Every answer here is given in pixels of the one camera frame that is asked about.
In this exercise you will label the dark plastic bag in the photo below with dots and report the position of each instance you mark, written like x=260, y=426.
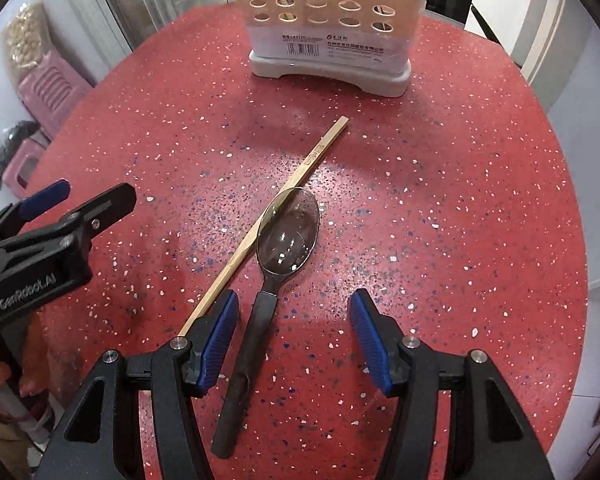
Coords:
x=10, y=142

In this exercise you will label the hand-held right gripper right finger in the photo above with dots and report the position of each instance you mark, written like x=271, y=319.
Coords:
x=370, y=345

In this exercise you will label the person's beige trousers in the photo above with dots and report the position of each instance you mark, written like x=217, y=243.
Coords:
x=2, y=435

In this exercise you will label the plain wooden chopstick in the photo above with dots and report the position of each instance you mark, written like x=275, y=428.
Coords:
x=305, y=165

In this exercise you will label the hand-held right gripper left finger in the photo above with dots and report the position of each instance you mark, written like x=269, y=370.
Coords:
x=220, y=340

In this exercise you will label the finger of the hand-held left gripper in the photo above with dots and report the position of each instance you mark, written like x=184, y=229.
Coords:
x=45, y=197
x=105, y=205

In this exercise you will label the large pink plastic stool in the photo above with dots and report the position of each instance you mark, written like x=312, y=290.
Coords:
x=52, y=95

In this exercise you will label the glass door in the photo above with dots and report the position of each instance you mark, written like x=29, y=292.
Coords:
x=130, y=0

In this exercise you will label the small pink plastic stool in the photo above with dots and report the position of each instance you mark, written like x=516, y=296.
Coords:
x=22, y=165

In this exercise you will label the bag of beige nuts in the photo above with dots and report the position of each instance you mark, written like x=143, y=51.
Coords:
x=25, y=40

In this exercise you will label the beige utensil holder white base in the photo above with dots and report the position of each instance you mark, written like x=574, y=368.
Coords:
x=330, y=70

